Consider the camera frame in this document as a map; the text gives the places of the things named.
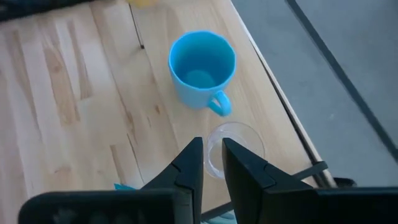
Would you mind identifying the clear plastic cup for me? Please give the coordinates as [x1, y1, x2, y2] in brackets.
[204, 121, 266, 180]

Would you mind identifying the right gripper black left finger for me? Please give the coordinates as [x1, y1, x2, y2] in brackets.
[140, 136, 205, 224]

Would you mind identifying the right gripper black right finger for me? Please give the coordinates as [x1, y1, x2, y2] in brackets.
[221, 138, 315, 224]

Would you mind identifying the yellow cup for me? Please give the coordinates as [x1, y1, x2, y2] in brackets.
[125, 0, 160, 9]

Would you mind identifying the blue mug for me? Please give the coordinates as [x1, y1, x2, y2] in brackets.
[167, 29, 238, 118]

